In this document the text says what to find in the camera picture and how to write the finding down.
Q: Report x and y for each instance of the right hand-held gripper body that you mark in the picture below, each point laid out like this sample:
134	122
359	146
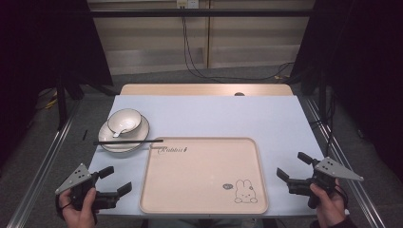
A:
332	169

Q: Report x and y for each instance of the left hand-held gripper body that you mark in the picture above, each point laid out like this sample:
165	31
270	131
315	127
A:
77	178

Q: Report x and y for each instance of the person's right hand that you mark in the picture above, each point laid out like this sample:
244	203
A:
329	205

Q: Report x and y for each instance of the person's left hand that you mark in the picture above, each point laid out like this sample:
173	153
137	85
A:
79	218

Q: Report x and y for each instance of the pair of black chopsticks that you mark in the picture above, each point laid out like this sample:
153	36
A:
126	142

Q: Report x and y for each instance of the small black stick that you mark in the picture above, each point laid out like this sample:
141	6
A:
84	135

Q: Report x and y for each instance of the white ceramic spoon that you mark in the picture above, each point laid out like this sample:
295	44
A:
122	130

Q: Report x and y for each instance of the white plate with dark rim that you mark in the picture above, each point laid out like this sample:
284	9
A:
139	136

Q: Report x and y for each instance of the white bowl with dark rim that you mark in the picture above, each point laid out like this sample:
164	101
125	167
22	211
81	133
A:
126	117

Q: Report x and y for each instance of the beige tray with rabbit print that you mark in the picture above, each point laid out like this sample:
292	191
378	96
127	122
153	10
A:
202	177

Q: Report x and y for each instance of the light blue table mat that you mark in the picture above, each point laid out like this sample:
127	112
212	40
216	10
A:
206	115

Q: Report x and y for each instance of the black curtain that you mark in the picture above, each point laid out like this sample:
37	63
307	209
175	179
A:
41	47
364	63

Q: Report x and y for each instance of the light wooden table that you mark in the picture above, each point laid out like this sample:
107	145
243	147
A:
190	89

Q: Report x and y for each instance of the black horizontal bar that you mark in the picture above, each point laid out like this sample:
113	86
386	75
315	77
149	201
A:
202	13

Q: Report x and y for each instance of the aluminium floor rail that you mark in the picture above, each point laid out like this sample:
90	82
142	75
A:
355	186
41	171

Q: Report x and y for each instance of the black stand post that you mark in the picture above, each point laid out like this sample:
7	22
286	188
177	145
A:
61	104
322	95

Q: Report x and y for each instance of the white wall socket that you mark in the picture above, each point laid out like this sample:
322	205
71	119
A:
187	3

